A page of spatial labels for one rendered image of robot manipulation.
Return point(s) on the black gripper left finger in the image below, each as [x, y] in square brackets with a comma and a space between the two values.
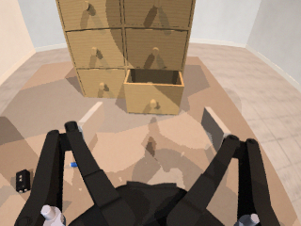
[44, 205]

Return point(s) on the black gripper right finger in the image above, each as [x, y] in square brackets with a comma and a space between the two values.
[254, 205]

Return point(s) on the tan wooden chest of drawers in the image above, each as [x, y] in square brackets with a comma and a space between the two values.
[124, 26]

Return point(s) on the blue battery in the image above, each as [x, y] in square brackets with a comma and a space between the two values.
[73, 164]

